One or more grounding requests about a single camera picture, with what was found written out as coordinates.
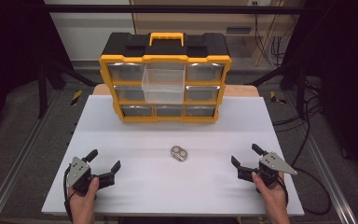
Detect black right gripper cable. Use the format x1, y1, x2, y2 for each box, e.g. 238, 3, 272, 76
278, 167, 333, 217

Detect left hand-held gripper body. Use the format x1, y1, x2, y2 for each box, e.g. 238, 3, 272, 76
66, 156, 95, 196

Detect yellow and black organizer case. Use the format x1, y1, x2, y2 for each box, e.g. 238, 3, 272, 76
98, 31, 233, 124

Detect yellow and black striped marker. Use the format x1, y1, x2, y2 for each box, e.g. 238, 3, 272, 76
269, 91, 287, 105
70, 90, 84, 107

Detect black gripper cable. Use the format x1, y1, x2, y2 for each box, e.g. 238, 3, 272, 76
278, 167, 333, 217
62, 167, 76, 224

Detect black curtain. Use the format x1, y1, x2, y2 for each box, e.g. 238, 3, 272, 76
287, 0, 358, 183
0, 0, 73, 143

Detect set of closed clear drawers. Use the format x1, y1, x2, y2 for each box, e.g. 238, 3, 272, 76
106, 62, 226, 119

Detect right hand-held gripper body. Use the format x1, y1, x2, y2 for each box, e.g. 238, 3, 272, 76
257, 151, 298, 189

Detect black horizontal frame bar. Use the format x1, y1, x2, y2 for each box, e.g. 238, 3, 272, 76
42, 4, 306, 15

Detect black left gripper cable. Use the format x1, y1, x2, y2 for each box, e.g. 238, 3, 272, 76
62, 167, 76, 224

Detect person's right hand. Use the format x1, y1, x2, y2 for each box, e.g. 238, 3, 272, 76
251, 171, 289, 217

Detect black hanging cables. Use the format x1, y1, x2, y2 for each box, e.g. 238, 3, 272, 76
252, 0, 285, 67

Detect black metal stand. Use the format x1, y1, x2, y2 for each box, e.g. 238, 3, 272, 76
36, 58, 98, 119
247, 58, 310, 118

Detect clear plastic drawer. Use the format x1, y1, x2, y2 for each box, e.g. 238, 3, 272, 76
141, 63, 187, 105

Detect person's left hand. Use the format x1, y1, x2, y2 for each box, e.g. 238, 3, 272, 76
68, 175, 101, 217

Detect aluminium floor rail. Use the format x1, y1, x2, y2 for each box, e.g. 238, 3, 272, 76
306, 132, 358, 224
0, 98, 58, 224

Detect black floor cables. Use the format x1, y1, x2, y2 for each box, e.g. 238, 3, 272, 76
272, 76, 325, 167

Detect silver metal double-ring part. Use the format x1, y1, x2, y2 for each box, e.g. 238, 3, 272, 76
170, 145, 189, 162

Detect wooden table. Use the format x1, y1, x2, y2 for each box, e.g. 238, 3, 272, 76
91, 83, 260, 98

